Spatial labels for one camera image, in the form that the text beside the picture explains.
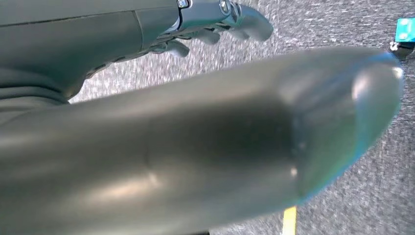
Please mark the blue wheeled shelf rack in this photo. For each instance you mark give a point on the blue wheeled shelf rack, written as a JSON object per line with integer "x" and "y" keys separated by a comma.
{"x": 405, "y": 30}

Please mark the yellow floor tape square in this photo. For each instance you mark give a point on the yellow floor tape square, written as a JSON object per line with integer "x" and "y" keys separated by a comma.
{"x": 289, "y": 222}

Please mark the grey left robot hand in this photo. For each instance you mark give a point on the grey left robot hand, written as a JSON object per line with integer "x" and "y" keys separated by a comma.
{"x": 162, "y": 155}

